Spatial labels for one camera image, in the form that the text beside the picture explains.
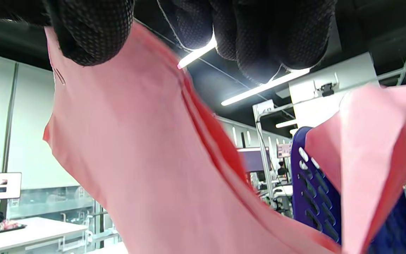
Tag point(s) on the row of ceiling lights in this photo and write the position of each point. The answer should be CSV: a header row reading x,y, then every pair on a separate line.
x,y
259,89

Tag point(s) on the blue plastic file holder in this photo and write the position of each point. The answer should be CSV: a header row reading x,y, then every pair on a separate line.
x,y
315,197

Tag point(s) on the white lab table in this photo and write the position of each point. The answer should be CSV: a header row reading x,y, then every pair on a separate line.
x,y
30,233

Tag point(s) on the person's right hand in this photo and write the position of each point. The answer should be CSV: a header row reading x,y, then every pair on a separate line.
x,y
277,31

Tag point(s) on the silver paper clip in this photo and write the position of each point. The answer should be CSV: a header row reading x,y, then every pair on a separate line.
x,y
59,76

